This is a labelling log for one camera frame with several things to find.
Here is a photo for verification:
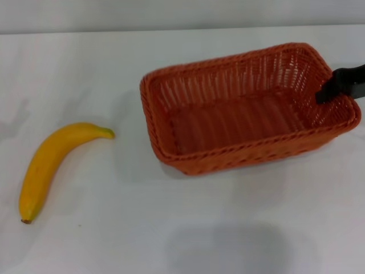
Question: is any orange woven plastic basket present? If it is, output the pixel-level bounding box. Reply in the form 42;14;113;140
139;42;362;176

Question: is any yellow banana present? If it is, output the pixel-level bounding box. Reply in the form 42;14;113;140
19;122;116;225

